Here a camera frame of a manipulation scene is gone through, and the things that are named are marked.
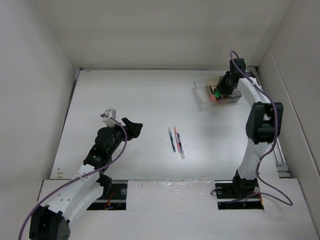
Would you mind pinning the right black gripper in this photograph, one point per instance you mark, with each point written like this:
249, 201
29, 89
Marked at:
225, 90

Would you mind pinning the teal pen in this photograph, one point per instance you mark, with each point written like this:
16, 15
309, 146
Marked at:
171, 139

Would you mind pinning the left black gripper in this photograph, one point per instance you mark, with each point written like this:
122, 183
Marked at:
132, 128

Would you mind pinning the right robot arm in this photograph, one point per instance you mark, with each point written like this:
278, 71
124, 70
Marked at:
238, 67

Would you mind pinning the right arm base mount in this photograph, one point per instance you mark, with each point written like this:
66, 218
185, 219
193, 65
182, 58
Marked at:
232, 197

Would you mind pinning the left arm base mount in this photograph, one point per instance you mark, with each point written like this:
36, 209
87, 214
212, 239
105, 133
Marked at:
115, 201

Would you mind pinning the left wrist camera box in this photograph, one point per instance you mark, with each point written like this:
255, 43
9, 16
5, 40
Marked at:
107, 117

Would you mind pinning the green highlighter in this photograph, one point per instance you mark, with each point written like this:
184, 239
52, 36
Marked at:
217, 94

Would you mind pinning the blue pen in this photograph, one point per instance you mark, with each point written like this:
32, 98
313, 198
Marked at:
180, 146

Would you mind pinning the orange pen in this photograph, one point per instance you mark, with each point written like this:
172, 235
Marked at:
177, 139

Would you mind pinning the three-compartment plastic organizer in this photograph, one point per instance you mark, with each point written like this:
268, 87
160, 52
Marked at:
206, 96

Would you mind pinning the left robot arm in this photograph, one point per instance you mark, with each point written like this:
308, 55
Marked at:
54, 220

